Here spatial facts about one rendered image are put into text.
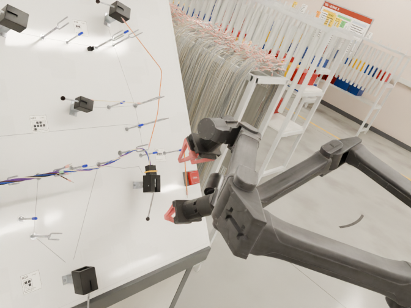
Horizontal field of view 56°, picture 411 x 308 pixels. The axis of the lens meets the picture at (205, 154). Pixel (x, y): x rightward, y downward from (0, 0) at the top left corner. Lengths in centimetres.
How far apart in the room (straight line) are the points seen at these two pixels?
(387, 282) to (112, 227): 82
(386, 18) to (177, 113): 822
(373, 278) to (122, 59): 104
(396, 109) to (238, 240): 873
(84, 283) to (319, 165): 74
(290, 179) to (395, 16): 841
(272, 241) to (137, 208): 77
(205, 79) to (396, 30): 759
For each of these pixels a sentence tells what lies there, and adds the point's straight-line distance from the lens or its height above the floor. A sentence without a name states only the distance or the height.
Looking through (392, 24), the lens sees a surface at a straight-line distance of 942.
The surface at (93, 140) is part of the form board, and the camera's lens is 125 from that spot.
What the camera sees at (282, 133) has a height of 65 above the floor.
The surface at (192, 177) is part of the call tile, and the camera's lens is 146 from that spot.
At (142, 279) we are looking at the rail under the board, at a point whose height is 86.
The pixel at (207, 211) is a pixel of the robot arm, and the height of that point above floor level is 123.
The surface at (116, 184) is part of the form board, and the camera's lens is 127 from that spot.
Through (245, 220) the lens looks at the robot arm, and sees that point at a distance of 61.
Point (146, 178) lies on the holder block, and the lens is 126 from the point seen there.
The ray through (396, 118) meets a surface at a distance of 927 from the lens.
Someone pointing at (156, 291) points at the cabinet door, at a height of 67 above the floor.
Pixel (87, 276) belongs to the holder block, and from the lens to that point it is 111.
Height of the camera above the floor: 180
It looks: 24 degrees down
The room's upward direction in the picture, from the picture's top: 22 degrees clockwise
